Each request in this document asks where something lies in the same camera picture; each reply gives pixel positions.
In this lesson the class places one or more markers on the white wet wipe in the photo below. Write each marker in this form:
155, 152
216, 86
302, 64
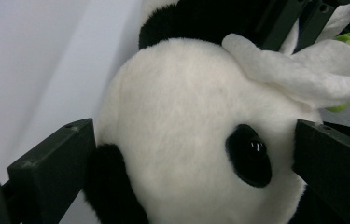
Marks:
303, 71

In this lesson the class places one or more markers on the panda plush toy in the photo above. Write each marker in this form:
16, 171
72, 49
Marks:
179, 124

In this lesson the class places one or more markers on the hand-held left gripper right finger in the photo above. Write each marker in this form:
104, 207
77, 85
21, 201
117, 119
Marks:
334, 168

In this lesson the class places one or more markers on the pale table cover sheet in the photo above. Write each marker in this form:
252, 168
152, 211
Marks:
39, 77

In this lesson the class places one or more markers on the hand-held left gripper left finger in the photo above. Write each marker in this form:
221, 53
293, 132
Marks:
51, 174

